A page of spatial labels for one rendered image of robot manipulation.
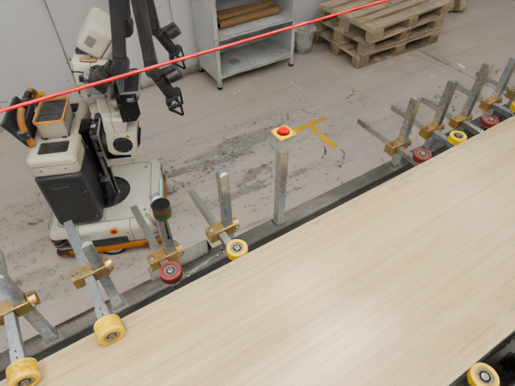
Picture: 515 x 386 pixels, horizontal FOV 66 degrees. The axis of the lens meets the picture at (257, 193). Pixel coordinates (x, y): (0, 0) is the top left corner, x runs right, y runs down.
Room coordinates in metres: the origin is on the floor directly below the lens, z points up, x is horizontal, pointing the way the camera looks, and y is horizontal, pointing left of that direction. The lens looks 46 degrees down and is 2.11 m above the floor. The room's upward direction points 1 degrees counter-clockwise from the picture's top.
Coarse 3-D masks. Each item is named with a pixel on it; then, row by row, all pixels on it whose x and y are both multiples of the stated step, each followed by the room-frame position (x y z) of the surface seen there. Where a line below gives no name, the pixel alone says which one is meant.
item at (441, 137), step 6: (396, 108) 1.84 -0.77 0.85; (402, 108) 1.84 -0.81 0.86; (402, 114) 1.80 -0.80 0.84; (420, 120) 1.73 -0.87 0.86; (420, 126) 1.70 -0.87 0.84; (432, 132) 1.63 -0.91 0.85; (438, 132) 1.62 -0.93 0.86; (438, 138) 1.59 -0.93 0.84; (444, 138) 1.57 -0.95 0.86; (444, 144) 1.56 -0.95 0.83; (450, 144) 1.53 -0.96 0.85
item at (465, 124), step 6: (426, 96) 2.01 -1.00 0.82; (426, 102) 1.97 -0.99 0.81; (432, 102) 1.95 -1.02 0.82; (432, 108) 1.93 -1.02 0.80; (450, 114) 1.83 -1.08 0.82; (456, 114) 1.83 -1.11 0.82; (462, 126) 1.75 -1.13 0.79; (468, 126) 1.72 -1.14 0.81; (474, 126) 1.71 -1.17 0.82; (474, 132) 1.69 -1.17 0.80; (480, 132) 1.66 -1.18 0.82
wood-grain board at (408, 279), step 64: (512, 128) 1.59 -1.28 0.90; (384, 192) 1.16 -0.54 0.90; (448, 192) 1.15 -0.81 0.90; (512, 192) 1.15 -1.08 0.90; (256, 256) 0.84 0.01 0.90; (320, 256) 0.84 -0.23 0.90; (384, 256) 0.83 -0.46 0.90; (448, 256) 0.83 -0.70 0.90; (512, 256) 0.83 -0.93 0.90; (128, 320) 0.59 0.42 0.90; (192, 320) 0.59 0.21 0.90; (256, 320) 0.59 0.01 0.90; (320, 320) 0.59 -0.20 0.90; (384, 320) 0.58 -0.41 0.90; (448, 320) 0.58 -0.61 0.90; (512, 320) 0.58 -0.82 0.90; (0, 384) 0.40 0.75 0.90; (64, 384) 0.40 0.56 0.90; (128, 384) 0.39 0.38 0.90; (192, 384) 0.39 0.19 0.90; (256, 384) 0.39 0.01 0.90; (320, 384) 0.39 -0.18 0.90; (384, 384) 0.39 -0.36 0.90; (448, 384) 0.39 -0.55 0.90
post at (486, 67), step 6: (486, 66) 1.80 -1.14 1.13; (492, 66) 1.81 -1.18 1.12; (480, 72) 1.81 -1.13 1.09; (486, 72) 1.79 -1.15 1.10; (480, 78) 1.80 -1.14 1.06; (486, 78) 1.80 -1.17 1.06; (474, 84) 1.81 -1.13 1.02; (480, 84) 1.79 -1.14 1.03; (474, 90) 1.80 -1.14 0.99; (480, 90) 1.80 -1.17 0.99; (468, 96) 1.82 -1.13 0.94; (474, 96) 1.79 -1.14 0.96; (468, 102) 1.81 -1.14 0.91; (474, 102) 1.80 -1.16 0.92; (468, 108) 1.79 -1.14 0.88; (462, 114) 1.81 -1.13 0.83; (468, 114) 1.80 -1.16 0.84
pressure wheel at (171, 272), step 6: (162, 264) 0.80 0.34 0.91; (168, 264) 0.80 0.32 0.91; (174, 264) 0.80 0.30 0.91; (162, 270) 0.78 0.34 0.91; (168, 270) 0.78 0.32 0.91; (174, 270) 0.78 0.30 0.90; (180, 270) 0.77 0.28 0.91; (162, 276) 0.75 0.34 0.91; (168, 276) 0.75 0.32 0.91; (174, 276) 0.75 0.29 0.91; (180, 276) 0.76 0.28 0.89; (168, 282) 0.74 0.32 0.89; (174, 282) 0.74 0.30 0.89
